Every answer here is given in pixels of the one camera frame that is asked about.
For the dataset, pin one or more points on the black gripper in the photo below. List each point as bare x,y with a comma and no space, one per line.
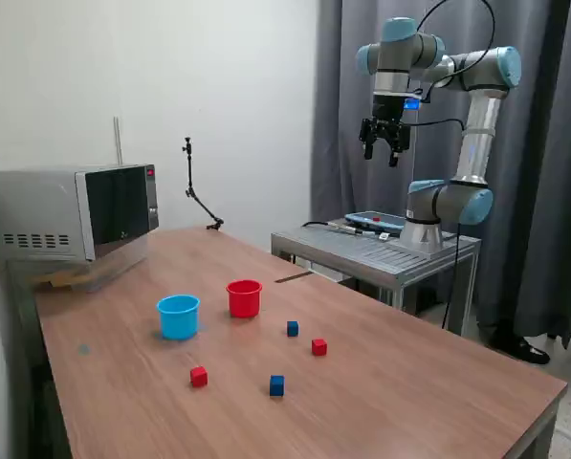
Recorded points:
388,109

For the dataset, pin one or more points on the blue cube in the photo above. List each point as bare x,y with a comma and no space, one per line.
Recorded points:
292,329
277,386

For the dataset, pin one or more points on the silver blue UR5e robot arm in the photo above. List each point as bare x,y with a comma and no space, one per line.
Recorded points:
476,138

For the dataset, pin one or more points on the blue teach pendant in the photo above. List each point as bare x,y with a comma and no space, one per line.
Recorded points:
366,219

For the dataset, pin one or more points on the grey metal robot stand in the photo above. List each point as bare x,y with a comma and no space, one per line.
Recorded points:
361,253

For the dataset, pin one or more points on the grey curtain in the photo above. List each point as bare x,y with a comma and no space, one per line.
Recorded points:
543,143

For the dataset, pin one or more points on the metal strip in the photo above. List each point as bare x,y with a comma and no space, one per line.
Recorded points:
292,277

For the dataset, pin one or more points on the red plastic cup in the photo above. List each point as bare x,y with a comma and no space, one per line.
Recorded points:
244,303

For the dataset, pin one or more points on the red cube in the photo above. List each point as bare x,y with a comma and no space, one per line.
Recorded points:
198,377
319,347

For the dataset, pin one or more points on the black shoe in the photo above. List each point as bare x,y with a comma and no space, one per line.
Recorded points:
524,351

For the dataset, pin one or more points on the blue plastic cup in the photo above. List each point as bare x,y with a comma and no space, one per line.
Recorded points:
180,322

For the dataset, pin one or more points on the wooden block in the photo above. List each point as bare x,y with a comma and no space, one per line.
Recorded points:
60,279

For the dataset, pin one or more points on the silver microwave oven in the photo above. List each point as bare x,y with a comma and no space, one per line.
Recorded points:
36,205

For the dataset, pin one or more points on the round blue table sticker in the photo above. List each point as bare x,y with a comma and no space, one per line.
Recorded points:
83,350

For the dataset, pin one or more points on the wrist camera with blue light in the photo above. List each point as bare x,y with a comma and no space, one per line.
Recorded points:
412,104

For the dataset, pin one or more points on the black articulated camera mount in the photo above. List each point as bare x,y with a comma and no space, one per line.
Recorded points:
189,172

